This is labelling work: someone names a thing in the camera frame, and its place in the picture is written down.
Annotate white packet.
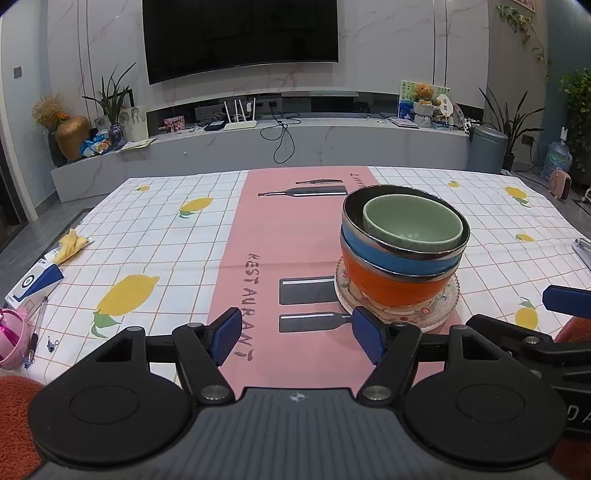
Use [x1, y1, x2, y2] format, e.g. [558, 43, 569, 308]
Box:
[44, 235, 95, 265]

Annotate black television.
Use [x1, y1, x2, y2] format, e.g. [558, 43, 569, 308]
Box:
[142, 0, 340, 85]

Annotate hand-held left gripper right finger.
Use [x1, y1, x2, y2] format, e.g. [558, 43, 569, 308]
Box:
[352, 307, 504, 407]

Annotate black cable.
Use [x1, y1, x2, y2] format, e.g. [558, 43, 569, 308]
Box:
[260, 111, 301, 164]

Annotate gold vase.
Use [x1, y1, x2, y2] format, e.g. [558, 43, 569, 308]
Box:
[55, 115, 90, 162]

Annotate blue pen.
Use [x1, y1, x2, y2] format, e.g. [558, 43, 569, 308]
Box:
[23, 295, 49, 367]

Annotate yellow cloth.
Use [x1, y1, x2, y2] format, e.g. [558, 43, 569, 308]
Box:
[54, 228, 90, 265]

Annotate brown teddy bear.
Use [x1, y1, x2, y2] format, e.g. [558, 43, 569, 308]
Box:
[412, 83, 437, 106]

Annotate orange steel bowl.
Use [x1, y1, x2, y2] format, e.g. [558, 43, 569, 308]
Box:
[342, 231, 462, 309]

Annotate pink toy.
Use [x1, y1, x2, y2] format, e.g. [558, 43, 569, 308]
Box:
[0, 308, 28, 370]

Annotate green ceramic bowl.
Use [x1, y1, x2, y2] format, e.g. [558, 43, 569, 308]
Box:
[362, 194, 464, 252]

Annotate dried flower bunch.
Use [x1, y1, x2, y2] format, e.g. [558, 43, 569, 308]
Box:
[31, 93, 70, 132]

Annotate paper sheets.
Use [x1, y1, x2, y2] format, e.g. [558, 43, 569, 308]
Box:
[115, 137, 155, 152]

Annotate blue steel bowl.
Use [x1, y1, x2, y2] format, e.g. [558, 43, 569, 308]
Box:
[341, 185, 471, 280]

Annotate bushy green plant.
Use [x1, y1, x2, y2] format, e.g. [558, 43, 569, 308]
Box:
[558, 69, 591, 171]

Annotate silver metal bar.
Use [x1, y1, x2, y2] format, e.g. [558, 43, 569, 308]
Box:
[571, 237, 591, 268]

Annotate grey trash can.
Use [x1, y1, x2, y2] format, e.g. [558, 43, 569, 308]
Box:
[466, 124, 509, 174]

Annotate green potted plant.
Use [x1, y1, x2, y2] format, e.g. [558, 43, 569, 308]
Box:
[82, 62, 137, 125]

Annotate checked lemon print tablecloth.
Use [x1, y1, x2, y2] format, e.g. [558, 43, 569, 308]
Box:
[0, 166, 591, 402]

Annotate hanging vine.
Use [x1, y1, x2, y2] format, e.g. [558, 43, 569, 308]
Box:
[496, 4, 552, 65]

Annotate blue white box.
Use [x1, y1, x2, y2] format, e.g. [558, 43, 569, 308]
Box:
[4, 258, 64, 309]

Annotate tall long-leaf plant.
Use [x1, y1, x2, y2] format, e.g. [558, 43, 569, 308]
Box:
[479, 85, 546, 171]

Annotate blue snack bag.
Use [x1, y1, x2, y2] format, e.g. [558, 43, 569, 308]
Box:
[79, 131, 114, 158]

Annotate white mushroom print bag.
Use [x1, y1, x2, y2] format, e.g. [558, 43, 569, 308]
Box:
[119, 106, 149, 141]

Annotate pink table runner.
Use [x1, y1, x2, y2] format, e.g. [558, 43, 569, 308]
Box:
[205, 167, 467, 402]

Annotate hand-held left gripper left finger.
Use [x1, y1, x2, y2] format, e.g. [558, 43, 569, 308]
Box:
[90, 307, 244, 405]

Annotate round white hand fan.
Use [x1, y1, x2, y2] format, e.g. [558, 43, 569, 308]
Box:
[436, 95, 455, 125]

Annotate small pink heater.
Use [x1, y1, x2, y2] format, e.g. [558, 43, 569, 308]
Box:
[548, 167, 573, 200]

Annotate clear glass plate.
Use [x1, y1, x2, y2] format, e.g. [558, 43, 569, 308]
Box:
[333, 257, 461, 331]

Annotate white router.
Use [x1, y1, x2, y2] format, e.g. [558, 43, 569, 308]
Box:
[224, 98, 258, 131]

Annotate marble television cabinet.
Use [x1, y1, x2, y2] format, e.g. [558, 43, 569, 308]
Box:
[51, 117, 469, 204]

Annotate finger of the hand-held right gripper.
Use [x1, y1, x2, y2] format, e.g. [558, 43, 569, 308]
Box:
[465, 314, 568, 374]
[542, 285, 591, 319]

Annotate blue water bottle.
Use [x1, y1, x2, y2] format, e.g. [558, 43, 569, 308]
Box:
[540, 141, 573, 183]

